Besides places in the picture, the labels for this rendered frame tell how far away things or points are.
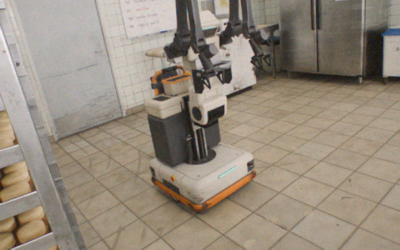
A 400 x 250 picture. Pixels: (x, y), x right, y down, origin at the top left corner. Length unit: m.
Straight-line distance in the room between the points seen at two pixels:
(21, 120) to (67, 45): 3.95
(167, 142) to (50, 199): 1.75
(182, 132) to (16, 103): 1.88
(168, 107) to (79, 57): 2.50
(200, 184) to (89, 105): 2.80
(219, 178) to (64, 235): 1.72
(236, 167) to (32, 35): 3.09
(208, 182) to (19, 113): 1.77
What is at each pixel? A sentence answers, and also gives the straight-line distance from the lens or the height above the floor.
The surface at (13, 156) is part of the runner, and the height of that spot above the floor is 1.23.
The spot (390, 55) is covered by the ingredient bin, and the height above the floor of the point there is 0.42.
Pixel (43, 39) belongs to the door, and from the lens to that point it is 4.39.
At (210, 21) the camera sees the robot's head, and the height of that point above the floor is 1.32.
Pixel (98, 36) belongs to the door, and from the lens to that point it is 4.60.
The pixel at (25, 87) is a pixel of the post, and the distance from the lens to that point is 0.97.
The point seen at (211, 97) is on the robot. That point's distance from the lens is 2.11.
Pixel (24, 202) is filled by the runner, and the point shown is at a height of 1.14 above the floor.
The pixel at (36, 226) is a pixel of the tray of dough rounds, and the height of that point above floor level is 1.06.
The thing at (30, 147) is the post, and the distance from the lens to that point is 0.54.
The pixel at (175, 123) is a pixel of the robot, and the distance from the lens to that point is 2.27.
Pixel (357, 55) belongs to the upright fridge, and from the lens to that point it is 4.87.
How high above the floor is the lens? 1.41
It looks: 19 degrees down
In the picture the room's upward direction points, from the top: 9 degrees counter-clockwise
